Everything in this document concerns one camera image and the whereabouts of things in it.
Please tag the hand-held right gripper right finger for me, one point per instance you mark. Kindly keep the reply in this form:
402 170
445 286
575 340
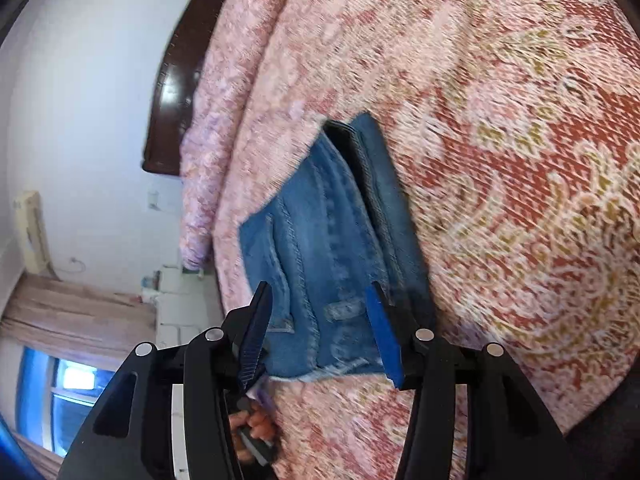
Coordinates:
387 340

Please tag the white wall socket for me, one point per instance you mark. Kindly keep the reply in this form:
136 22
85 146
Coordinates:
153 200

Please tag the window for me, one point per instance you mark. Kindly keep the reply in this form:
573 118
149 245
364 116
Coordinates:
40 390

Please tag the pink floral quilt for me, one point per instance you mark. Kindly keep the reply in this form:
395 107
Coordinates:
220 85

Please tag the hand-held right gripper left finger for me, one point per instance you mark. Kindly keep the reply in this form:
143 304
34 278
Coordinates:
255 340

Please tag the pink patterned bedspread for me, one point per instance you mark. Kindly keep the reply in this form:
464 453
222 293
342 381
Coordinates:
500 135

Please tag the wall air conditioner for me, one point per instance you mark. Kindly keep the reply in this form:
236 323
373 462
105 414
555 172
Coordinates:
30 230

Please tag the white cabinet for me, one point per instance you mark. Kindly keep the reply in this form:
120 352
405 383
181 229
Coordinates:
185 322

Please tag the person's left hand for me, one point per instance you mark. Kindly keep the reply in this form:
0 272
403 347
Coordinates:
259 422

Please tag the dark wooden bed headboard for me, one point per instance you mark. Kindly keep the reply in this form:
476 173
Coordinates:
170 95

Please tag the blue denim pants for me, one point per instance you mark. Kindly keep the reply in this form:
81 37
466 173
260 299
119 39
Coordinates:
320 260

